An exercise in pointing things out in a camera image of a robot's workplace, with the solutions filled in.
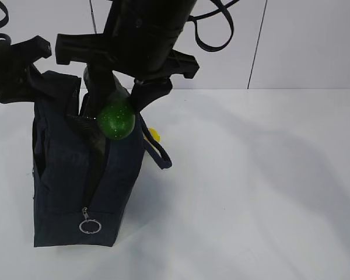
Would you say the yellow lemon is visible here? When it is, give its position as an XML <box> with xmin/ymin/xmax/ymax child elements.
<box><xmin>143</xmin><ymin>128</ymin><xmax>160</xmax><ymax>143</ymax></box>

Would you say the dark blue right cable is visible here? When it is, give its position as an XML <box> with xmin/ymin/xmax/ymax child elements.
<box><xmin>186</xmin><ymin>0</ymin><xmax>240</xmax><ymax>53</ymax></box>

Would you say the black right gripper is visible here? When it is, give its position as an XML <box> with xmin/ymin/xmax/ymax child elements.
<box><xmin>55</xmin><ymin>34</ymin><xmax>200</xmax><ymax>117</ymax></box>

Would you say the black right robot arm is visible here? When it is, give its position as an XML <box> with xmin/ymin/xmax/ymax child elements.
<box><xmin>55</xmin><ymin>1</ymin><xmax>200</xmax><ymax>117</ymax></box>

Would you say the green cucumber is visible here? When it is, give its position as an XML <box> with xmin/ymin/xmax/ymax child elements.
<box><xmin>83</xmin><ymin>74</ymin><xmax>135</xmax><ymax>140</ymax></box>

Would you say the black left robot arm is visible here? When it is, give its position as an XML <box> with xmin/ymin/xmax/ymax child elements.
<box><xmin>0</xmin><ymin>33</ymin><xmax>58</xmax><ymax>104</ymax></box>

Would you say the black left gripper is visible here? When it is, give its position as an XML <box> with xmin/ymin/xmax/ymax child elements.
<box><xmin>0</xmin><ymin>35</ymin><xmax>67</xmax><ymax>104</ymax></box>

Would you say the dark navy fabric bag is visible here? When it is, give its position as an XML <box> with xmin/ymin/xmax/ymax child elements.
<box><xmin>32</xmin><ymin>74</ymin><xmax>172</xmax><ymax>247</ymax></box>

